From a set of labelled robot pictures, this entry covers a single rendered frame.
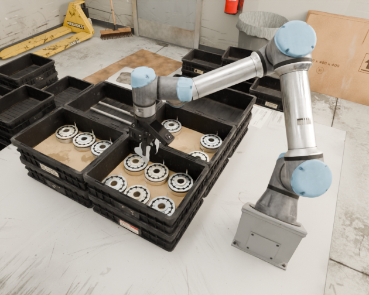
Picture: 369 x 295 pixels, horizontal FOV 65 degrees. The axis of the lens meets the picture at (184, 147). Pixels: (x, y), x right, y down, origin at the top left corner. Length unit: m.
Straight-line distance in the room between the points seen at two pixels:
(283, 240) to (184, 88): 0.61
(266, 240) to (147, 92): 0.66
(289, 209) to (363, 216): 1.52
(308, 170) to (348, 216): 1.59
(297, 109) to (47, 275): 1.02
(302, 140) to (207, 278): 0.59
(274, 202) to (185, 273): 0.41
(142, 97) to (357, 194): 2.11
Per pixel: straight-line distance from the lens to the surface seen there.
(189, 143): 1.40
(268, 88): 2.64
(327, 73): 3.78
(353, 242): 2.37
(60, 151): 1.44
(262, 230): 1.09
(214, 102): 1.71
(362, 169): 2.94
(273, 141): 1.72
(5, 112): 2.47
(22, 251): 1.32
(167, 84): 0.91
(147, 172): 1.22
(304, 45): 0.97
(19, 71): 2.98
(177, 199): 1.17
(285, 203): 1.07
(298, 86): 0.96
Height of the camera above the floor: 1.75
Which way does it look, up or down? 42 degrees down
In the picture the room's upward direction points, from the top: 3 degrees clockwise
